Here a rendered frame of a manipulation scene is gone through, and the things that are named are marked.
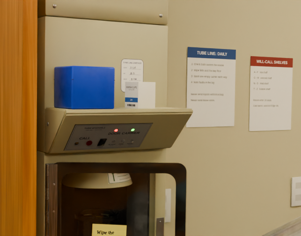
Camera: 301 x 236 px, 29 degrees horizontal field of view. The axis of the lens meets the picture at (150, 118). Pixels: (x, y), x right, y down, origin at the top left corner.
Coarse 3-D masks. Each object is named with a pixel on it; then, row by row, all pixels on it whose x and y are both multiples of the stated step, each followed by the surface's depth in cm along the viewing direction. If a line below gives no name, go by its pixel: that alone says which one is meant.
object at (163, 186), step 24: (72, 168) 129; (96, 168) 130; (120, 168) 130; (144, 168) 131; (168, 168) 131; (72, 192) 130; (96, 192) 130; (120, 192) 131; (144, 192) 131; (168, 192) 131; (72, 216) 130; (96, 216) 130; (120, 216) 131; (144, 216) 131; (168, 216) 132
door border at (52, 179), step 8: (56, 168) 129; (48, 176) 129; (56, 176) 129; (48, 184) 129; (56, 184) 129; (56, 192) 129; (48, 200) 129; (56, 200) 130; (48, 208) 129; (56, 208) 130; (56, 216) 130; (48, 224) 129; (56, 224) 130; (48, 232) 130; (56, 232) 130
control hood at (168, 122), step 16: (48, 112) 127; (64, 112) 120; (80, 112) 121; (96, 112) 123; (112, 112) 125; (128, 112) 127; (144, 112) 129; (160, 112) 131; (176, 112) 134; (192, 112) 136; (48, 128) 127; (64, 128) 123; (160, 128) 136; (176, 128) 138; (48, 144) 127; (64, 144) 127; (144, 144) 138; (160, 144) 141
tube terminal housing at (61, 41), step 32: (64, 32) 131; (96, 32) 135; (128, 32) 139; (160, 32) 143; (64, 64) 131; (96, 64) 135; (160, 64) 144; (160, 96) 144; (64, 160) 132; (96, 160) 136; (128, 160) 141; (160, 160) 145
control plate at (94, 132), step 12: (72, 132) 125; (84, 132) 126; (96, 132) 128; (108, 132) 129; (120, 132) 131; (132, 132) 133; (144, 132) 134; (72, 144) 128; (84, 144) 129; (96, 144) 131; (108, 144) 133; (120, 144) 135; (132, 144) 136
